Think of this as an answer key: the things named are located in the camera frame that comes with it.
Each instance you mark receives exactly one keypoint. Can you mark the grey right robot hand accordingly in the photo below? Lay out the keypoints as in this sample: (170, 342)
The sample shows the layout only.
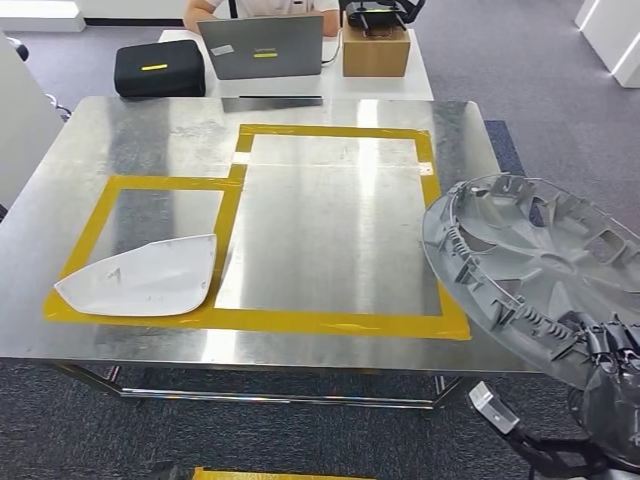
(615, 397)

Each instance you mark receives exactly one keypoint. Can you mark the silver plastic wheel hubcap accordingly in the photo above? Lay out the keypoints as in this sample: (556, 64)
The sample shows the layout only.
(525, 265)

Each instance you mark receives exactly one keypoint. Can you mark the steel workbench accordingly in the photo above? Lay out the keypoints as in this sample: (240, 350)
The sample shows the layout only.
(324, 232)

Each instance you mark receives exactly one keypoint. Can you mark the white mirror cover part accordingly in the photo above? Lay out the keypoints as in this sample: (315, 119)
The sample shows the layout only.
(150, 278)

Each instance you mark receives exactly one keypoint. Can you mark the white tape piece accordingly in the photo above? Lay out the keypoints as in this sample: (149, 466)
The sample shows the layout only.
(241, 158)
(426, 169)

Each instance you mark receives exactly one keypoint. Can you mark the white block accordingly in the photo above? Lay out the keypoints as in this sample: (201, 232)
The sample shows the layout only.
(615, 40)

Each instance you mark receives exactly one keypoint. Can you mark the yellow bench tape outline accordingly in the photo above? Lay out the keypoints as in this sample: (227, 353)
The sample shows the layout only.
(300, 321)

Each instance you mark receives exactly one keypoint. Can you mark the yellow floor tape square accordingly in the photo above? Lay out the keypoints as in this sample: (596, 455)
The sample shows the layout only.
(280, 475)

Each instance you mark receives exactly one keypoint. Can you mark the brown cardboard box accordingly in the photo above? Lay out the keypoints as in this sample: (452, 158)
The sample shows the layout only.
(375, 56)

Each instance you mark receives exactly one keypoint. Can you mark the white desk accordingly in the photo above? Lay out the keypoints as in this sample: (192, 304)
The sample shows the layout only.
(350, 89)

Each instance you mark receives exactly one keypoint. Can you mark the black antenna device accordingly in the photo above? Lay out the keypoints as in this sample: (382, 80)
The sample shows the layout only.
(375, 13)

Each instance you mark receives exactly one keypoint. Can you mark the grey laptop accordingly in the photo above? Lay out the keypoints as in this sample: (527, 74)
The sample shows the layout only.
(260, 40)

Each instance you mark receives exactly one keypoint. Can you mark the person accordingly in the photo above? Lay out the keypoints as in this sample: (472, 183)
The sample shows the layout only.
(192, 16)

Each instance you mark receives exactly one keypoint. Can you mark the black zip case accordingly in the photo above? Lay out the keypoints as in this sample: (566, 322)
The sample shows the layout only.
(160, 79)

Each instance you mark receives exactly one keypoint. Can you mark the white cabinet panel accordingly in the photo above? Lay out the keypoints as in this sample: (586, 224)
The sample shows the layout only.
(25, 132)

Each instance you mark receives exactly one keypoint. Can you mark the white platform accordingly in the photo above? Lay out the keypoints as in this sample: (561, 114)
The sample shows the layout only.
(40, 20)

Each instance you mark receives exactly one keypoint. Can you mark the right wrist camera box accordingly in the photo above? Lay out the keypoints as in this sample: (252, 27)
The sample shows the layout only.
(495, 407)

